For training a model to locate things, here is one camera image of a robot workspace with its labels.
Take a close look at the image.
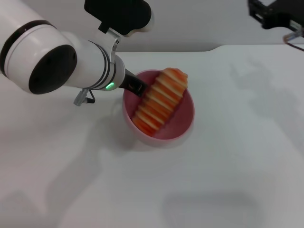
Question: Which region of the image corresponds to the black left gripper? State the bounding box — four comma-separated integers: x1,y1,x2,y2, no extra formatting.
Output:
120,68,149,97

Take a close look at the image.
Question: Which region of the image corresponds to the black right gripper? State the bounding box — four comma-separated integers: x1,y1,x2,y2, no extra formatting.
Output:
248,0,304,29

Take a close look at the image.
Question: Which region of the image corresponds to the ridged golden bread loaf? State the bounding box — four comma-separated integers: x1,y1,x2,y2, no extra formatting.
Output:
132,67,190,138

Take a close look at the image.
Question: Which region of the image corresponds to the pink bowl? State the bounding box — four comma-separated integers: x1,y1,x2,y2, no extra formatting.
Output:
122,69,196,148

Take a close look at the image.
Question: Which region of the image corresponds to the silver left camera mount bracket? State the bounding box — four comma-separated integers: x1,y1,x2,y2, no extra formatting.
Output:
108,27,122,65

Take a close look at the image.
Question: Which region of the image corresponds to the left arm cable with plug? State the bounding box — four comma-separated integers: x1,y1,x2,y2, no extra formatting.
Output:
73,88,96,106

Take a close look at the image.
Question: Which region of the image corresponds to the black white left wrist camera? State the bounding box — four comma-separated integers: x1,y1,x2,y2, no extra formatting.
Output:
84,0,156,38

